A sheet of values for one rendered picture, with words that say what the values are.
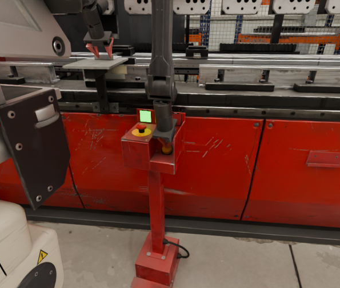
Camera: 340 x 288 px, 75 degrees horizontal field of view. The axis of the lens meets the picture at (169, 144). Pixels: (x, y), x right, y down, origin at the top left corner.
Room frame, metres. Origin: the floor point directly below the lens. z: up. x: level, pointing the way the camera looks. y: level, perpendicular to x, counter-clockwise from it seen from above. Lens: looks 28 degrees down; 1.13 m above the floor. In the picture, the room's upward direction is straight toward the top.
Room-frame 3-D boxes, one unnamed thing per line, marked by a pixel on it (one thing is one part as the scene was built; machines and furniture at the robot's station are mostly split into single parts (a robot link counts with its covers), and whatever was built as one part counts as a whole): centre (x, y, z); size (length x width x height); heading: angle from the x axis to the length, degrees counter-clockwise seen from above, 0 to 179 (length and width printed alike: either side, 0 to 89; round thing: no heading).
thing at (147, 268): (0.73, 0.07, 0.06); 0.25 x 0.20 x 0.12; 164
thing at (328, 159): (0.88, -0.72, 0.58); 0.15 x 0.02 x 0.07; 84
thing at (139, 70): (1.13, 0.23, 0.92); 0.39 x 0.06 x 0.10; 84
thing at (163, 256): (0.76, 0.06, 0.13); 0.10 x 0.10 x 0.01; 74
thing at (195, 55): (1.26, -0.14, 1.01); 0.26 x 0.12 x 0.05; 174
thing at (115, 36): (1.14, 0.28, 1.13); 0.10 x 0.02 x 0.10; 84
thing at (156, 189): (0.76, 0.06, 0.39); 0.05 x 0.05 x 0.54; 74
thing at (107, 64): (0.99, 0.30, 1.00); 0.26 x 0.18 x 0.01; 174
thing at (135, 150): (0.76, 0.06, 0.75); 0.20 x 0.16 x 0.18; 74
